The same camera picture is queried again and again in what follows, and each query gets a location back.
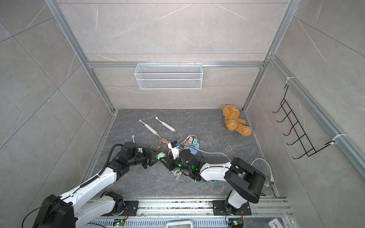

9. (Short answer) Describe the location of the teal charger plug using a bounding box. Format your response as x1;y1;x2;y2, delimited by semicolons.
192;138;198;147

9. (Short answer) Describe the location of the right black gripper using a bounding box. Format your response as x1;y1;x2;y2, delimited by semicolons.
161;153;193;173

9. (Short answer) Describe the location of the pink charging cable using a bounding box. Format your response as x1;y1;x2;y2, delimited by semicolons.
151;131;190;151

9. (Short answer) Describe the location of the white power strip cord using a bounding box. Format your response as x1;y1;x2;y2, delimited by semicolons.
198;149;275;183

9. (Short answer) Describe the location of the black wire hook rack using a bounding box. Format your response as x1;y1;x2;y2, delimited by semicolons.
272;85;335;160

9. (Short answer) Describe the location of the brown teddy bear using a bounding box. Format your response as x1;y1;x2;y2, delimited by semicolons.
221;104;252;136

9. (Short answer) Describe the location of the blue power strip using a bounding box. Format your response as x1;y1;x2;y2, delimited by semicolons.
184;142;200;155

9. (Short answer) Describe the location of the green charger plug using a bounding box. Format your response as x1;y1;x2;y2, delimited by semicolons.
156;152;166;160

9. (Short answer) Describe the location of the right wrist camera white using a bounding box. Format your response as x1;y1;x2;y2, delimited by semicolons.
168;141;180;160

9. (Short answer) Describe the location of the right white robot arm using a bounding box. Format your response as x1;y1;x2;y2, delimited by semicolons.
156;150;266;212

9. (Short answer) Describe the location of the pink charger plug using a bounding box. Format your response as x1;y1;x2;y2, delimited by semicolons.
188;137;194;146

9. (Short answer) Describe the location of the white wire mesh basket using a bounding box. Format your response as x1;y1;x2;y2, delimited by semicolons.
135;63;203;90

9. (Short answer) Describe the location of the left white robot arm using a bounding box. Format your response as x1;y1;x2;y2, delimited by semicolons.
33;142;158;228

